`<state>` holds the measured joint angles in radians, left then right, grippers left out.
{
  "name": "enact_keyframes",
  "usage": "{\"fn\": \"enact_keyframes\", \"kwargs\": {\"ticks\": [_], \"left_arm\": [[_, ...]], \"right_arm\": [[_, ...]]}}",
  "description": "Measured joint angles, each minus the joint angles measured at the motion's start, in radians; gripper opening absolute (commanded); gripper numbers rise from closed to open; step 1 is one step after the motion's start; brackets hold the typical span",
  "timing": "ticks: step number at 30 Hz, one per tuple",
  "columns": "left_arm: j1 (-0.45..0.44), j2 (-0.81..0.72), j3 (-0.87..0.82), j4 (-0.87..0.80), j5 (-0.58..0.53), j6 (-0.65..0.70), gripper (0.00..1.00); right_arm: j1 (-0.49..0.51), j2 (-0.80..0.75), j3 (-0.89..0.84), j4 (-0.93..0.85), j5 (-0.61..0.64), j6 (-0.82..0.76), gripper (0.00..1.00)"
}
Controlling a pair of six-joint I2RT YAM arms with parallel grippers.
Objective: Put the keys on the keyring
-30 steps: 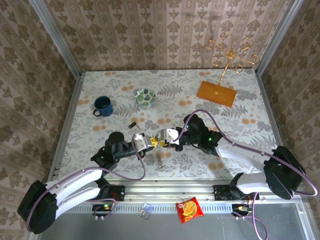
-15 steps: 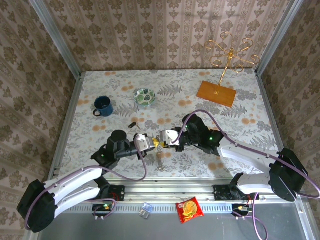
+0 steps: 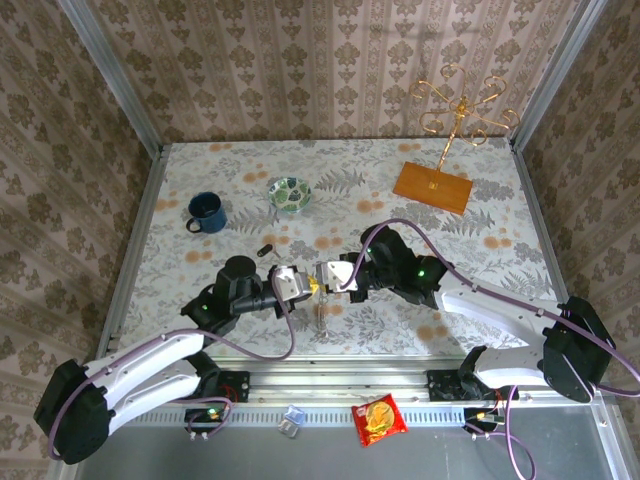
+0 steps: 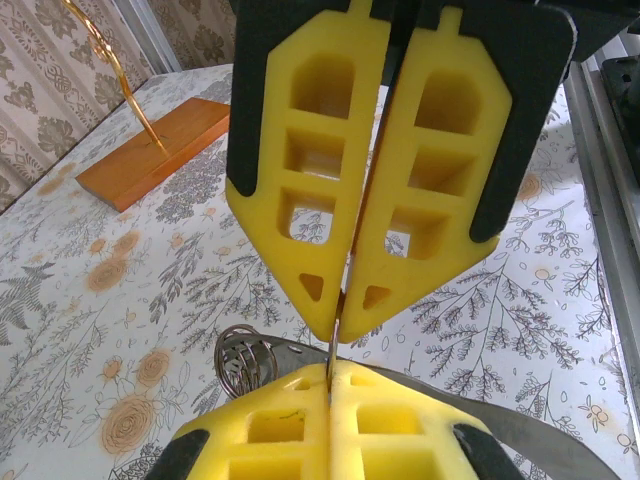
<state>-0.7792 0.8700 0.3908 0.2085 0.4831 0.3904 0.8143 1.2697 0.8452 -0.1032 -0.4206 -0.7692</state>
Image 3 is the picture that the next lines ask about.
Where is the floral patterned tablecloth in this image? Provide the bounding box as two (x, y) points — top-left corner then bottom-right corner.
(119, 139), (561, 359)

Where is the red snack packet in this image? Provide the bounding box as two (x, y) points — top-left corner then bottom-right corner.
(350, 393), (410, 448)

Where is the leaf pattern ceramic bowl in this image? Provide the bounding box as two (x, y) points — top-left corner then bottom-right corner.
(267, 177), (314, 215)

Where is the slotted grey cable duct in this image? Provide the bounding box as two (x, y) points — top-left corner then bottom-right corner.
(87, 403), (474, 427)

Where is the aluminium frame post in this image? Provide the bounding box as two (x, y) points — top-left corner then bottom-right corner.
(512, 0), (611, 151)
(54, 0), (166, 154)

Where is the thin purple base cable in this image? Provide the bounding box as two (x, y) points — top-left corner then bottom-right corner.
(467, 391), (537, 480)
(162, 391), (235, 442)

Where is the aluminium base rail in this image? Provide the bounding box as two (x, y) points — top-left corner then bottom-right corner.
(209, 355), (481, 404)

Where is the dark blue enamel mug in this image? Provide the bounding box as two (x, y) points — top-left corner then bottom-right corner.
(185, 192), (229, 235)

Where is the gold wire stand wooden base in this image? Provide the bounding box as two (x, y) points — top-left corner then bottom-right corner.
(392, 62), (521, 216)

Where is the grey metal shelf plate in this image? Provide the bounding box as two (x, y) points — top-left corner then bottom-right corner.
(74, 424), (616, 480)

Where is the small circuit board with LED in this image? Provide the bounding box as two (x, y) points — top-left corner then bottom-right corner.
(462, 407), (505, 426)
(183, 407), (229, 426)

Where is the aluminium table side rail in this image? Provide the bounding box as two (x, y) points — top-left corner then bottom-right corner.
(508, 137), (576, 307)
(94, 144), (170, 354)

